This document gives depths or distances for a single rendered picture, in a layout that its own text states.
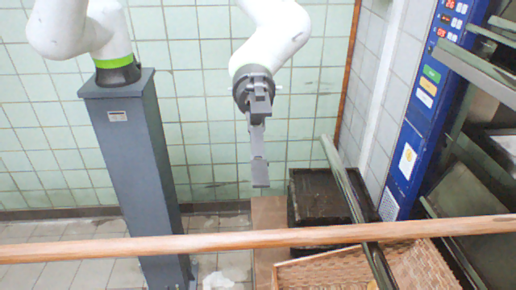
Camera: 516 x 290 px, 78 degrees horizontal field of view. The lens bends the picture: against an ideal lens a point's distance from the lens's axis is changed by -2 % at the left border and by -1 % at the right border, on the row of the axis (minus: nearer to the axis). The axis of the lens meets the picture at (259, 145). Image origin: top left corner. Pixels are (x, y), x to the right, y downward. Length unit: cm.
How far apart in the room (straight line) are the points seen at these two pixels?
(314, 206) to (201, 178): 106
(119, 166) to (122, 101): 27
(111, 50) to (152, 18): 60
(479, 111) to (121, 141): 109
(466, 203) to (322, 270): 47
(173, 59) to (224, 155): 64
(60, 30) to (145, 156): 51
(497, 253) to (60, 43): 117
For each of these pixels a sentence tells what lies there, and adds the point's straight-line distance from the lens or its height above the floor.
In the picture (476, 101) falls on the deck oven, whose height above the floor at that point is 126.
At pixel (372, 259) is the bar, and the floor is 117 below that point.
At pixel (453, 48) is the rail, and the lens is 78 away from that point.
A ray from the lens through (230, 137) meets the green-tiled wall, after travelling 189.
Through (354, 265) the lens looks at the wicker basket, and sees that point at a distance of 117.
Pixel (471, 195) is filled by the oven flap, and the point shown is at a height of 105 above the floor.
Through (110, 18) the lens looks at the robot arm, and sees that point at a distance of 108.
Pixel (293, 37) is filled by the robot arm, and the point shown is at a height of 142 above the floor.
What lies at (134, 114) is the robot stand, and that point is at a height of 111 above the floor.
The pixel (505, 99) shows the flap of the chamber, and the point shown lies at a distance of 66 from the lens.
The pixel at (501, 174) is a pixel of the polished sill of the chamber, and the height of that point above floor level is 117.
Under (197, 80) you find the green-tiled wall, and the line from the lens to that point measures 173.
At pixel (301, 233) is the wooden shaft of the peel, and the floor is 121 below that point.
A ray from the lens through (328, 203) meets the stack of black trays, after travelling 119.
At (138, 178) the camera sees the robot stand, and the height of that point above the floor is 83.
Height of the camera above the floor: 162
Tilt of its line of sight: 34 degrees down
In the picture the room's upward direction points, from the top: straight up
